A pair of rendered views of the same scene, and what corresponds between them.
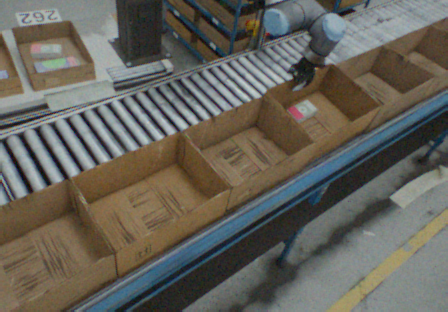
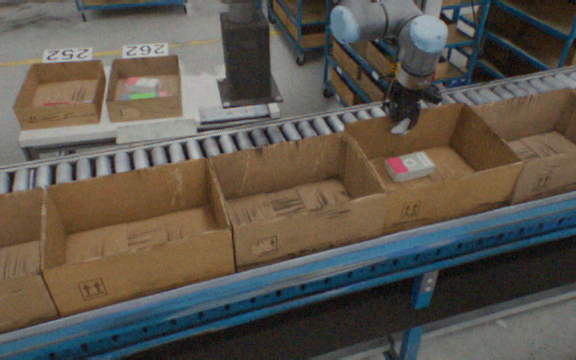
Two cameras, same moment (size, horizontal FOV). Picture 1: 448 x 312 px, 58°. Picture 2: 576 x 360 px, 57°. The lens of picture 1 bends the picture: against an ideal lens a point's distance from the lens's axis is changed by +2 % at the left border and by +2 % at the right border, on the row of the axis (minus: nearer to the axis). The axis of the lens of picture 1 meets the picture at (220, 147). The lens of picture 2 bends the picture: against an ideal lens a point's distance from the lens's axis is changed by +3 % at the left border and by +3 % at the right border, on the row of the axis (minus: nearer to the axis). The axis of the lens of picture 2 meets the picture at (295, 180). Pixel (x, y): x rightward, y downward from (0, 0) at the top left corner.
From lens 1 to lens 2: 0.60 m
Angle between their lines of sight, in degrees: 21
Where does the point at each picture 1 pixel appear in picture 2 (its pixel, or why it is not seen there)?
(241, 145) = (305, 197)
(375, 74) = (563, 134)
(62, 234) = (31, 258)
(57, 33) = (162, 69)
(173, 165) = (203, 207)
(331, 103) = (465, 162)
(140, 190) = (148, 228)
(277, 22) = (341, 23)
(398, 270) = not seen: outside the picture
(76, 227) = not seen: hidden behind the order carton
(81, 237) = not seen: hidden behind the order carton
